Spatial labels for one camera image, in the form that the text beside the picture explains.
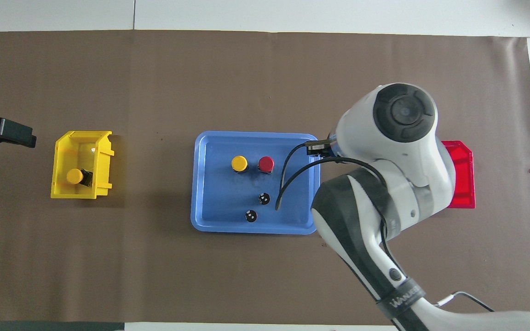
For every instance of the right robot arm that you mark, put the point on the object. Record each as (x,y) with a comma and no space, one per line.
(412,184)

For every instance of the blue tray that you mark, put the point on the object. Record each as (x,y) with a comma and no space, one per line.
(219,202)

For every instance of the red button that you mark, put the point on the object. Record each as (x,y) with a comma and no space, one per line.
(266,163)

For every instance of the yellow button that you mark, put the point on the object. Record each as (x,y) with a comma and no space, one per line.
(74,176)
(239,162)

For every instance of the black button base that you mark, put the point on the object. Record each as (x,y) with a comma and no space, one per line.
(264,198)
(251,216)

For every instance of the red bin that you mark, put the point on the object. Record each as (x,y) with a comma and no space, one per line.
(460,179)

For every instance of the yellow bin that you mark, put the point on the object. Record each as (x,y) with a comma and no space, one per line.
(60,161)

